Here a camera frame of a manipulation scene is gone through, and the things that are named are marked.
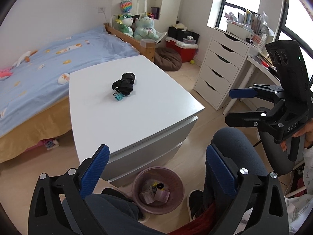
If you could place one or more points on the person's left leg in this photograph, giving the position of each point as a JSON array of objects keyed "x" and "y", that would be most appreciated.
[{"x": 110, "y": 215}]

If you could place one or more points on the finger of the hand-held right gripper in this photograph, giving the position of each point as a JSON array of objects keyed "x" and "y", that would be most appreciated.
[
  {"x": 244, "y": 119},
  {"x": 242, "y": 93}
]

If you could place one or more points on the yellow bed skirt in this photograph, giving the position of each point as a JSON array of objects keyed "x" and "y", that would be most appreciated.
[{"x": 36, "y": 127}]

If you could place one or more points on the pink sticker card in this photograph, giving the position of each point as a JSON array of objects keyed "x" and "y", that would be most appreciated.
[{"x": 161, "y": 195}]

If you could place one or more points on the wooden bed frame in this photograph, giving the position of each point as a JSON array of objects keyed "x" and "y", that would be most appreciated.
[{"x": 146, "y": 51}]

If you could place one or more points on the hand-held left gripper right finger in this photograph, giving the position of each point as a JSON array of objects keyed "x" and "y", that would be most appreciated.
[{"x": 220, "y": 173}]

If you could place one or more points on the beige hat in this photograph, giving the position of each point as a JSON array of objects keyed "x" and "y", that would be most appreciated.
[{"x": 178, "y": 26}]

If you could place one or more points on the black cloth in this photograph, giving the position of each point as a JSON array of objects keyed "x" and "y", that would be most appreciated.
[{"x": 122, "y": 87}]

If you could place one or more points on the white drawer unit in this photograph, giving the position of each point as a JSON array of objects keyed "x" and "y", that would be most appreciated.
[{"x": 220, "y": 68}]

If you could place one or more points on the red knit cloth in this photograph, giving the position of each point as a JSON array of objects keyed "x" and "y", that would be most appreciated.
[{"x": 195, "y": 225}]

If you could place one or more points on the black bag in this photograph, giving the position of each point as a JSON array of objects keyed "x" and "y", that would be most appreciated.
[{"x": 178, "y": 33}]

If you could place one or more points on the green dragon plush toy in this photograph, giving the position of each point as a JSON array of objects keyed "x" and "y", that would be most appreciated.
[{"x": 126, "y": 24}]

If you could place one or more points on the person's right hand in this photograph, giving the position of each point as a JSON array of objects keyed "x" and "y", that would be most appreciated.
[{"x": 307, "y": 132}]

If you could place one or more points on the white storage box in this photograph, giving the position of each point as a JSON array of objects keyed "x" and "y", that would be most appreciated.
[{"x": 239, "y": 30}]

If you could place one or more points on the white shelf unit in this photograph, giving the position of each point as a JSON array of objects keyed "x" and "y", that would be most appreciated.
[{"x": 163, "y": 0}]

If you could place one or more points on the white arched frame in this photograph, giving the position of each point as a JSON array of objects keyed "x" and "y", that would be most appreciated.
[{"x": 137, "y": 5}]

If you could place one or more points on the person's leg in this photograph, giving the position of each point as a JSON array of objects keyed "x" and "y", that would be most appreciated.
[
  {"x": 110, "y": 215},
  {"x": 234, "y": 142}
]

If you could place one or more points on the black window frame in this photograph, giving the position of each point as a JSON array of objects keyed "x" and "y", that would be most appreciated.
[{"x": 223, "y": 2}]

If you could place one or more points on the white desk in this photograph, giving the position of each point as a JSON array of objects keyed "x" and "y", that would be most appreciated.
[{"x": 256, "y": 63}]

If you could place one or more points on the pink plastic waste bin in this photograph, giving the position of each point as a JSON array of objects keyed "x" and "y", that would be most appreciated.
[{"x": 176, "y": 188}]

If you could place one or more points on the white wall socket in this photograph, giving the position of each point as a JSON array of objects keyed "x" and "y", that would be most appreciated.
[{"x": 101, "y": 9}]

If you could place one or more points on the black fabric roll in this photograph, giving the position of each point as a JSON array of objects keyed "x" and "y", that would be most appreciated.
[{"x": 128, "y": 77}]

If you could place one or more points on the teal binder clip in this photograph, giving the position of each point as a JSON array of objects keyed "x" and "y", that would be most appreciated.
[{"x": 118, "y": 96}]

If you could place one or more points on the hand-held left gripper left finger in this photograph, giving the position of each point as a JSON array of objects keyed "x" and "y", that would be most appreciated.
[{"x": 95, "y": 169}]

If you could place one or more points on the row of books and papers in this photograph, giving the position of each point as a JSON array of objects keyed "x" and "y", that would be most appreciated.
[{"x": 254, "y": 19}]

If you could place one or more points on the red cooler box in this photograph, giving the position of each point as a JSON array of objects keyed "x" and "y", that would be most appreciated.
[{"x": 181, "y": 51}]

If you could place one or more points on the person's right black shoe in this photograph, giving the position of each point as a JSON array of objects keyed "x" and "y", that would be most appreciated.
[{"x": 195, "y": 200}]

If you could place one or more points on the pink plush toy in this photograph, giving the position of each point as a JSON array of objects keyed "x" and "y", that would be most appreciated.
[{"x": 3, "y": 74}]

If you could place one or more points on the pale paper tag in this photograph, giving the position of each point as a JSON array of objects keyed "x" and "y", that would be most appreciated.
[{"x": 147, "y": 197}]

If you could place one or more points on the mint unicorn plush toy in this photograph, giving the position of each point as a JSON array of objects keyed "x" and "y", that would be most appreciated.
[{"x": 146, "y": 28}]

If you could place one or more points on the bed with blue sheet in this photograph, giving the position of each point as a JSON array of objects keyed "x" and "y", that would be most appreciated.
[{"x": 61, "y": 44}]

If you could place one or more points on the colourful toy box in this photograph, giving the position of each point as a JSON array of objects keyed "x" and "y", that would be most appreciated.
[{"x": 50, "y": 144}]

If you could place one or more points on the clear corner guard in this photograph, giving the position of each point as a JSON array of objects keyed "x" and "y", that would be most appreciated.
[{"x": 148, "y": 43}]

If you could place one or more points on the person's right leg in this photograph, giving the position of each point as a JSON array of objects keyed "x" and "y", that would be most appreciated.
[{"x": 234, "y": 142}]

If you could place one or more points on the clear plastic packet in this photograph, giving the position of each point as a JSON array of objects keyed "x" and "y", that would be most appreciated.
[{"x": 189, "y": 38}]

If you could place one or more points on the white goose plush toy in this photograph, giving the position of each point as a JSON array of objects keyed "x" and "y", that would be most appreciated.
[{"x": 23, "y": 58}]

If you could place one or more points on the white drawer cabinet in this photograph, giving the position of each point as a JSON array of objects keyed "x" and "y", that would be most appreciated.
[{"x": 117, "y": 122}]

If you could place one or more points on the brown beanbag cushion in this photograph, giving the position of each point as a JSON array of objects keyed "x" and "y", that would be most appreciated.
[{"x": 168, "y": 58}]

